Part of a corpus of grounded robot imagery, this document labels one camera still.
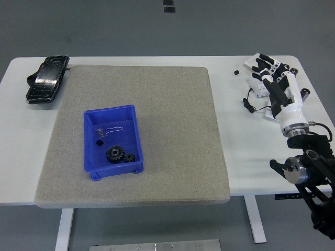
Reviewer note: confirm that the white table leg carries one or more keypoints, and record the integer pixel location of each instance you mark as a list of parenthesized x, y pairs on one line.
[(64, 230), (256, 222)]

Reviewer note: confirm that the black table control panel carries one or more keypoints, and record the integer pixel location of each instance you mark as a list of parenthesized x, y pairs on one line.
[(286, 196)]

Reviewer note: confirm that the black floor socket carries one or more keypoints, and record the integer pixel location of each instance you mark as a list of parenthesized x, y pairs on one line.
[(169, 10), (168, 2)]

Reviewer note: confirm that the white switch panel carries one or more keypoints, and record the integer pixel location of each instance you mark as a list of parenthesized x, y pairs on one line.
[(250, 62)]

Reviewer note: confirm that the black wrapped device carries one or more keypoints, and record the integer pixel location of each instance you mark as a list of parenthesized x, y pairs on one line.
[(47, 78)]

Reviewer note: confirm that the dark brown cylindrical capacitor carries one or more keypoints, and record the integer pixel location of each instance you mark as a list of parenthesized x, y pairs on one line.
[(305, 93), (294, 70)]

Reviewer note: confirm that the grey-brown mat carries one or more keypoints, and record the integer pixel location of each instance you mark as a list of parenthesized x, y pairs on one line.
[(157, 91)]

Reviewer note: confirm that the clear bag of screws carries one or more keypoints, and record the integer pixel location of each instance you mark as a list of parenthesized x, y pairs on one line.
[(100, 132)]

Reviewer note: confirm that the blue plastic box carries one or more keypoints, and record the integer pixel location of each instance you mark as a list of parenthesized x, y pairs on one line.
[(131, 141)]

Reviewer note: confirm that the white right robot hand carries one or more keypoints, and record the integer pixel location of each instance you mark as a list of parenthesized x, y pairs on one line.
[(291, 109)]

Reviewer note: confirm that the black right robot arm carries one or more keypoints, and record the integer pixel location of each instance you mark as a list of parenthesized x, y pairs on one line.
[(314, 162)]

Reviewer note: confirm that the white circuit breaker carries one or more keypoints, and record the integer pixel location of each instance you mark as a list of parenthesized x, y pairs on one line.
[(257, 90)]

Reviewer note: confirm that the small black gear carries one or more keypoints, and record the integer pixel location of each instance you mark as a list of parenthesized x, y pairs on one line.
[(129, 158)]

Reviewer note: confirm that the small black cube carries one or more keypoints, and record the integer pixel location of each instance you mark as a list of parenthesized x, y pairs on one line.
[(99, 143), (237, 72)]

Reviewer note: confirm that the grey metal base plate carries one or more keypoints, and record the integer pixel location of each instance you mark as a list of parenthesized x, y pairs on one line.
[(154, 246)]

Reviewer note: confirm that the large black gear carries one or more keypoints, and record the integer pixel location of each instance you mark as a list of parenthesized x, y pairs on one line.
[(115, 154)]

